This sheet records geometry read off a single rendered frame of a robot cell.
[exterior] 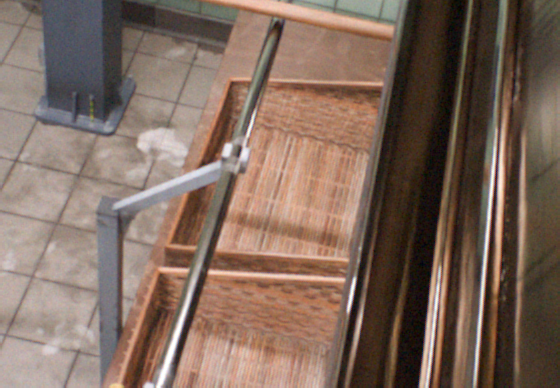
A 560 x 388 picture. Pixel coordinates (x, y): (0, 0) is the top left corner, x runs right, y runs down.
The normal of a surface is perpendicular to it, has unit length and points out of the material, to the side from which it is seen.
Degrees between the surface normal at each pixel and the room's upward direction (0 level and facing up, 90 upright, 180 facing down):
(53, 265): 0
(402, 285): 11
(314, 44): 0
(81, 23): 90
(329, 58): 0
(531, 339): 70
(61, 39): 90
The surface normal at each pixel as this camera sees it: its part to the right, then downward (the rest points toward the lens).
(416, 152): 0.33, -0.61
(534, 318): -0.87, -0.44
